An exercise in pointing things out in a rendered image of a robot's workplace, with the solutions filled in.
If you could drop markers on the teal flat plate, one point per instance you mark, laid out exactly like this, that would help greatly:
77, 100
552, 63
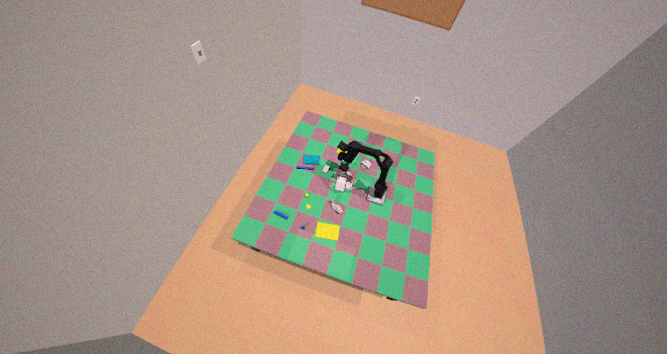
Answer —
311, 159

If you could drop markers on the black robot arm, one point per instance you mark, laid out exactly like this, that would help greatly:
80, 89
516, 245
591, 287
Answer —
354, 147

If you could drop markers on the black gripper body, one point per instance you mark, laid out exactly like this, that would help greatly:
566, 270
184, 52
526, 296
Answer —
345, 167

